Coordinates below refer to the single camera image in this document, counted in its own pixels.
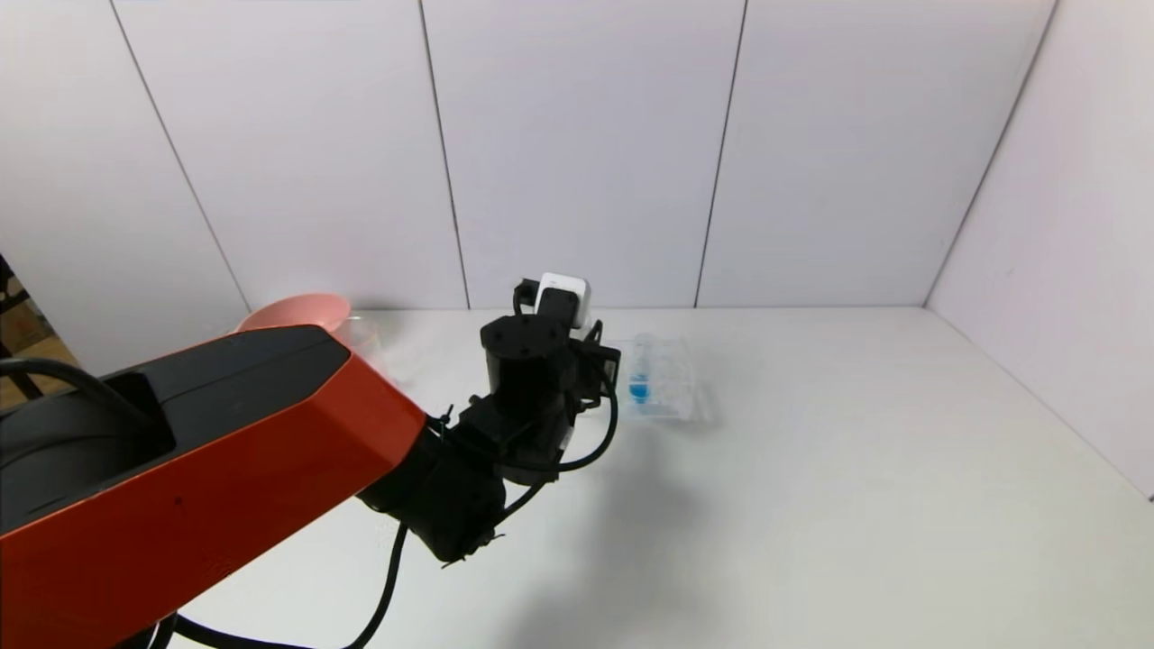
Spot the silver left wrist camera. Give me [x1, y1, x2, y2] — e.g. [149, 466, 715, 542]
[532, 272, 592, 331]

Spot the clear acrylic test tube rack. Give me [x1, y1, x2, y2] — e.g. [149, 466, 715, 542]
[577, 335, 715, 426]

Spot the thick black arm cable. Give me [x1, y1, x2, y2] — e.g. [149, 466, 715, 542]
[169, 523, 408, 649]

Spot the thin black camera cable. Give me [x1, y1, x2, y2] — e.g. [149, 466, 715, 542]
[491, 279, 621, 476]

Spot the test tube with blue pigment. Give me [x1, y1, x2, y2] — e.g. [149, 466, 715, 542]
[628, 334, 656, 407]

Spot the pink plastic bowl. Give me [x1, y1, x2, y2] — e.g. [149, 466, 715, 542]
[236, 293, 353, 335]

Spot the clear glass beaker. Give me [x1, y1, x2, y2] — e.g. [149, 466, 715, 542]
[335, 315, 399, 390]

